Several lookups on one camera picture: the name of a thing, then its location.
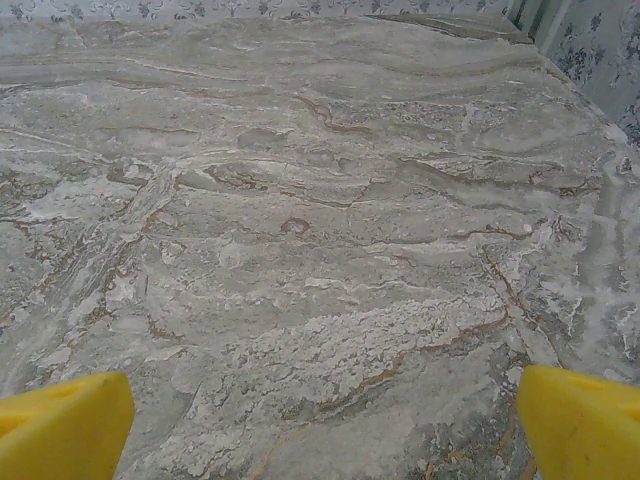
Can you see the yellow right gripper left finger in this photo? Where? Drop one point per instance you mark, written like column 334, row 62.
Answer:
column 60, row 430

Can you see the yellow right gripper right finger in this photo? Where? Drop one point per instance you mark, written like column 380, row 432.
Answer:
column 585, row 430

